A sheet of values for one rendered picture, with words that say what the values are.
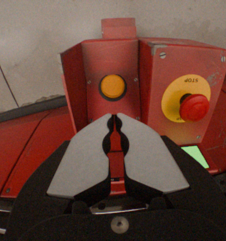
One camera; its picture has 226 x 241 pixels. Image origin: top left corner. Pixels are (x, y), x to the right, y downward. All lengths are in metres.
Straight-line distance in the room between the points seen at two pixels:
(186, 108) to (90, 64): 0.16
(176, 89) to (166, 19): 0.83
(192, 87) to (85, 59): 0.16
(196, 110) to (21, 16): 1.05
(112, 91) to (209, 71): 0.14
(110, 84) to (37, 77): 0.91
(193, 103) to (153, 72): 0.06
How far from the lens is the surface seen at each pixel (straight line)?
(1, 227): 0.53
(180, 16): 1.04
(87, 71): 0.25
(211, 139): 0.52
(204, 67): 0.20
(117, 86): 0.23
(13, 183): 0.60
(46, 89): 1.12
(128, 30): 0.83
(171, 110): 0.21
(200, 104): 0.18
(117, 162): 0.21
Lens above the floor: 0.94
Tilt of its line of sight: 55 degrees down
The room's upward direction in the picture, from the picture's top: 178 degrees clockwise
